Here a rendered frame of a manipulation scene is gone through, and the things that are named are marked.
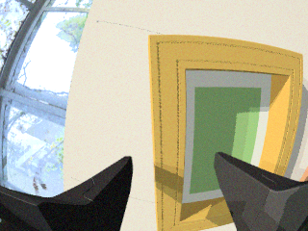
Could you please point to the white wall board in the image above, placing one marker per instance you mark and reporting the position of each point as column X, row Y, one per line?
column 108, row 112

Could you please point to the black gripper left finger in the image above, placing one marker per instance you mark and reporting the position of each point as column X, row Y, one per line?
column 95, row 205

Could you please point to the yellow picture frame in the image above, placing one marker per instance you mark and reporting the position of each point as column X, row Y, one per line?
column 216, row 94

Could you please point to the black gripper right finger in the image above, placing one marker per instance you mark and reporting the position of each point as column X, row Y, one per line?
column 259, row 200

